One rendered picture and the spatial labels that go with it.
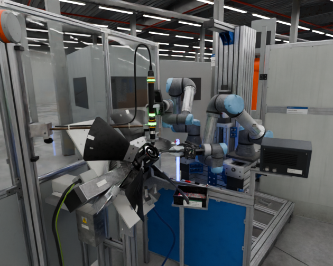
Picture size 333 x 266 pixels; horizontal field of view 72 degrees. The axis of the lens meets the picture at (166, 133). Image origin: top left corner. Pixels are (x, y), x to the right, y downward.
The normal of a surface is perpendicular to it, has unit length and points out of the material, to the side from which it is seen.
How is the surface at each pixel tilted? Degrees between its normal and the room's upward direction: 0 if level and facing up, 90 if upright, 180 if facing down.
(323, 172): 90
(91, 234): 90
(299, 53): 90
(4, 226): 90
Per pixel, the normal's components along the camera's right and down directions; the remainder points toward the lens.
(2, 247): 0.88, 0.09
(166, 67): 0.59, 0.16
